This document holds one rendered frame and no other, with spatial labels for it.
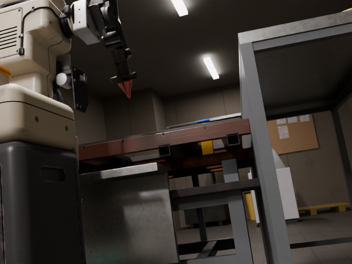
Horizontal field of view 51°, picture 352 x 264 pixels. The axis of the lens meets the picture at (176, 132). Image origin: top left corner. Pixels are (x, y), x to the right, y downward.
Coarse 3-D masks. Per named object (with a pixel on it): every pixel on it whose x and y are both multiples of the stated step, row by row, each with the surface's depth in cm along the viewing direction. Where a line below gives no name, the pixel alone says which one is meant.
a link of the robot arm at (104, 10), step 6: (96, 0) 140; (102, 0) 139; (102, 6) 139; (108, 6) 138; (102, 12) 136; (108, 12) 137; (108, 18) 136; (114, 18) 142; (108, 24) 137; (114, 24) 140
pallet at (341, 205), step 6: (324, 204) 780; (330, 204) 753; (336, 204) 718; (342, 204) 696; (348, 204) 693; (300, 210) 710; (306, 210) 757; (312, 210) 705; (336, 210) 721; (342, 210) 694
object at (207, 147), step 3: (204, 123) 173; (204, 141) 171; (207, 141) 171; (210, 141) 171; (201, 144) 172; (204, 144) 171; (207, 144) 171; (210, 144) 171; (204, 147) 171; (207, 147) 171; (210, 147) 171; (204, 150) 171; (207, 150) 171; (210, 150) 170; (213, 150) 172; (204, 153) 171; (207, 153) 170
